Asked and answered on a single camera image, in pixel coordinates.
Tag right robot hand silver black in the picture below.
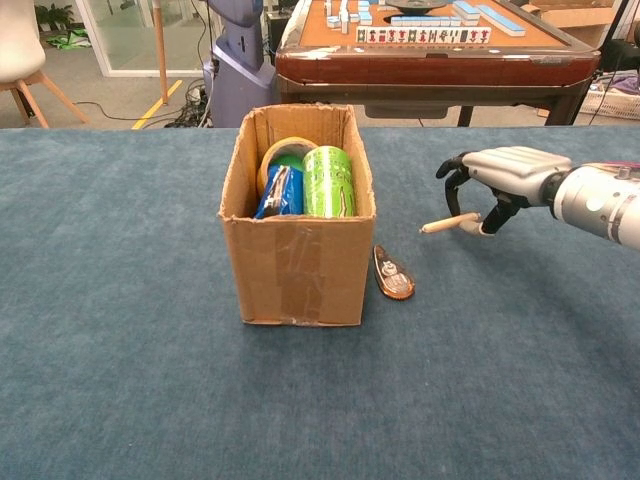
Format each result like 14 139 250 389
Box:
435 146 574 239

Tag small wooden stick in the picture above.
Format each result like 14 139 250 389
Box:
419 212 482 235

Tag green drink can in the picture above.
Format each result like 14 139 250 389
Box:
301 145 358 220

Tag open cardboard box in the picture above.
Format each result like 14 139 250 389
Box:
217 102 377 327

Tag yellow tape roll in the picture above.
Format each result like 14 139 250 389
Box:
255 136 320 197

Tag white plastic basket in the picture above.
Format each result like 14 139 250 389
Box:
579 82 640 121

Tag brown mahjong table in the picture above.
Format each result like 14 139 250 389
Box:
274 0 601 127

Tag purple cloth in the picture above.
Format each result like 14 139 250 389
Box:
610 69 640 96

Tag long blue-backed tile row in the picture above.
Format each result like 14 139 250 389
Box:
475 3 527 37

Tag face-showing mahjong tile row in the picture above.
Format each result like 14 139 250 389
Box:
355 26 492 45

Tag stacked blue-backed tiles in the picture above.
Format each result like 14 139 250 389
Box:
452 0 482 22

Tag black tripod stand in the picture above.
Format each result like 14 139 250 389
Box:
599 0 632 54

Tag short blue-backed tile row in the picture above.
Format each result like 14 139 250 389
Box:
390 15 462 28

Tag blue snack packet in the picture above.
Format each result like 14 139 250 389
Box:
253 164 305 220

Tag wooden pole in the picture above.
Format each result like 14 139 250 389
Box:
152 0 170 105

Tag white framed glass partition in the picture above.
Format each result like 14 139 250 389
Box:
74 0 214 79

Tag blue carpet table mat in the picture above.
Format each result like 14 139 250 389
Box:
0 126 640 480

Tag green fabric heap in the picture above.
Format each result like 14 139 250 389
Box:
47 28 92 50

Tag green potted plant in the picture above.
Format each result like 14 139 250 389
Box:
34 3 75 34

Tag white chair wooden legs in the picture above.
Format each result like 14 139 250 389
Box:
0 0 92 130

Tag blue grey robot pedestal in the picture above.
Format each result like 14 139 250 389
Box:
202 0 277 129

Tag black cable bundle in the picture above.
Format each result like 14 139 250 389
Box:
164 79 215 129

